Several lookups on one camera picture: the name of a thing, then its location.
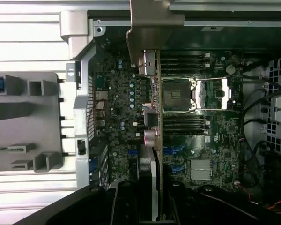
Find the silver chipset heatsink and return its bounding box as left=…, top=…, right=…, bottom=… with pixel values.
left=190, top=158, right=212, bottom=181

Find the black RAM slot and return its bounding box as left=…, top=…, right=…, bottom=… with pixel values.
left=160, top=67, right=211, bottom=74
left=160, top=52, right=211, bottom=59
left=163, top=115, right=211, bottom=121
left=163, top=120, right=211, bottom=126
left=163, top=124, right=211, bottom=130
left=160, top=57, right=211, bottom=63
left=160, top=62, right=211, bottom=68
left=163, top=129, right=211, bottom=135

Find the grey parts rack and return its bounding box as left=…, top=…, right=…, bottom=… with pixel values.
left=0, top=71, right=64, bottom=173

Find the silver socket cover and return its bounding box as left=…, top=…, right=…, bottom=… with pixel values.
left=192, top=77, right=234, bottom=111

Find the green motherboard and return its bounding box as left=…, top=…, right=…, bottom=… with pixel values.
left=93, top=38, right=245, bottom=188

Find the CPU socket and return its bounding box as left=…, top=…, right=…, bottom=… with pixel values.
left=162, top=78, right=197, bottom=113

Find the black and grey PC case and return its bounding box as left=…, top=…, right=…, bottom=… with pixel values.
left=59, top=9, right=281, bottom=225

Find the black wire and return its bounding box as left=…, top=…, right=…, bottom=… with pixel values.
left=240, top=88, right=281, bottom=146

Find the thin red wire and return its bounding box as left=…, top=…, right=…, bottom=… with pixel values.
left=89, top=99, right=106, bottom=123

